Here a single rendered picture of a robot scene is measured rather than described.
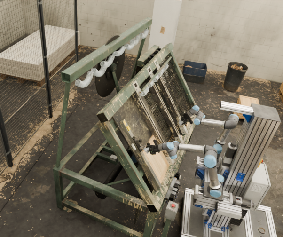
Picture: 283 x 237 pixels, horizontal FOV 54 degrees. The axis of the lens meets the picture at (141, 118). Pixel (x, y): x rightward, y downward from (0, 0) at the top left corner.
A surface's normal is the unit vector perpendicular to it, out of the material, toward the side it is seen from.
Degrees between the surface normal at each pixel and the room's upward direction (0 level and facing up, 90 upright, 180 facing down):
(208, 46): 90
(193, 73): 90
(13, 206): 0
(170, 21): 90
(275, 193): 0
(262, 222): 0
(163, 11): 90
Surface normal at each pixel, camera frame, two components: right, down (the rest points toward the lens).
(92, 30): -0.19, 0.56
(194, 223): 0.11, -0.80
